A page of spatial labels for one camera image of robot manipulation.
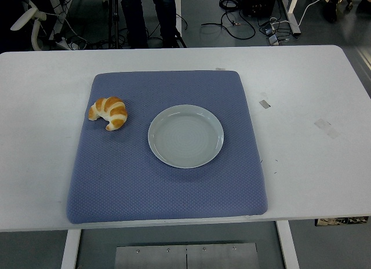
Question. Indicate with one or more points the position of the black tripod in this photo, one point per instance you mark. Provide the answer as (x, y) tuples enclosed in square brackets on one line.
[(114, 19)]

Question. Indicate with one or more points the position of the white office chair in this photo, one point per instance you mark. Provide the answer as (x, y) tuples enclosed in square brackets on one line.
[(26, 18)]

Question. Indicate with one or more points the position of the white table leg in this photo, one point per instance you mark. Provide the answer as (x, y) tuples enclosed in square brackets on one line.
[(287, 245), (70, 250)]

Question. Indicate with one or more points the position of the large clear tape piece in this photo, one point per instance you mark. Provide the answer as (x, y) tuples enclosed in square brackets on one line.
[(327, 128)]

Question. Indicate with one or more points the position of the golden croissant bread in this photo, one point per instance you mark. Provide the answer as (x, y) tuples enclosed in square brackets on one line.
[(111, 112)]

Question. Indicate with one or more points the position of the small grey tape piece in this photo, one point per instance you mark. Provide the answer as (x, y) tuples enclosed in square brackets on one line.
[(264, 104)]

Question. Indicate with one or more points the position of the person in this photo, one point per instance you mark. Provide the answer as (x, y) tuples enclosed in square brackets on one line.
[(134, 16)]

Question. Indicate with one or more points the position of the blue textured mat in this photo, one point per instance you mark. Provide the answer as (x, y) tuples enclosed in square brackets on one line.
[(130, 179)]

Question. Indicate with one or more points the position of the black power adapter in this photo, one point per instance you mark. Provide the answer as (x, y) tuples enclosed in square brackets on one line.
[(268, 29)]

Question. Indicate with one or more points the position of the person's foot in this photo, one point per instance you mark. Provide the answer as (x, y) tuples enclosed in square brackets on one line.
[(330, 12)]

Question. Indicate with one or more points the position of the grey power adapter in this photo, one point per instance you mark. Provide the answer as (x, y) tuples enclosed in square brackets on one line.
[(273, 40)]

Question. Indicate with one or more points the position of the black equipment box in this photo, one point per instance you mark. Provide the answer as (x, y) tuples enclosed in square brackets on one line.
[(258, 2)]

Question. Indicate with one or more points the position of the white desk frame leg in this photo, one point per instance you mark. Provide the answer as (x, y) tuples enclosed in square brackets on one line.
[(292, 16)]

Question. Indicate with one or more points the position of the pale grey round plate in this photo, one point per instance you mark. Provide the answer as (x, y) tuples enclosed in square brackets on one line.
[(185, 137)]

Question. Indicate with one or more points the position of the grey metal plate with screws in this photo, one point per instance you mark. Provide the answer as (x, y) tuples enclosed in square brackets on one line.
[(185, 257)]

